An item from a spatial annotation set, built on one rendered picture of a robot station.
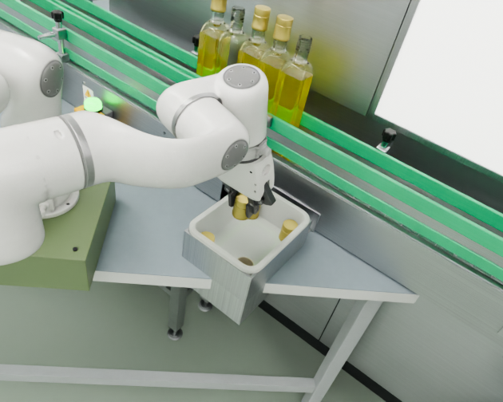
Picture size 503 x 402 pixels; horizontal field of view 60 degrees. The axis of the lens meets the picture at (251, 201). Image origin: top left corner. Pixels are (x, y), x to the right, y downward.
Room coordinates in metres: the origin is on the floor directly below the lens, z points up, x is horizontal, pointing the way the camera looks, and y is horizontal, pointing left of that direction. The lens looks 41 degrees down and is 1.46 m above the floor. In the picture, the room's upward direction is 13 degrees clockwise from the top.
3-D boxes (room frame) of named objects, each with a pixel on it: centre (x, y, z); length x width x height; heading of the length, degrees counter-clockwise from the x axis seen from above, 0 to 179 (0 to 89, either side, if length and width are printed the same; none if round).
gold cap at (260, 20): (0.95, 0.06, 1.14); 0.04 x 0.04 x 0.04
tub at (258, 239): (0.65, -0.01, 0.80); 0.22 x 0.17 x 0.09; 151
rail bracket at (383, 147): (0.85, -0.27, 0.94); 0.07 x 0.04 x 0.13; 151
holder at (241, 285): (0.67, -0.02, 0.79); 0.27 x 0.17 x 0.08; 151
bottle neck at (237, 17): (0.98, 0.12, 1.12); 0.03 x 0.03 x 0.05
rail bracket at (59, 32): (1.04, 0.59, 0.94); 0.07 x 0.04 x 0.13; 151
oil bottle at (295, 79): (0.89, -0.03, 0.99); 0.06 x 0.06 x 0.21; 61
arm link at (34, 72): (0.59, 0.40, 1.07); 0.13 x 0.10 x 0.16; 82
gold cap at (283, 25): (0.92, 0.01, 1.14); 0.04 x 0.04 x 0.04
